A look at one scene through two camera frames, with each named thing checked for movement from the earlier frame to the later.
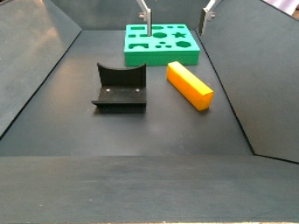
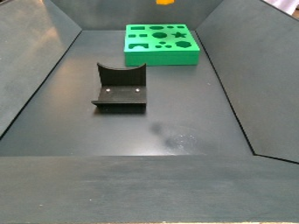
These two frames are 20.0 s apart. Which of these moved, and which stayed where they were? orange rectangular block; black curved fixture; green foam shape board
Moved: orange rectangular block
Stayed: green foam shape board; black curved fixture
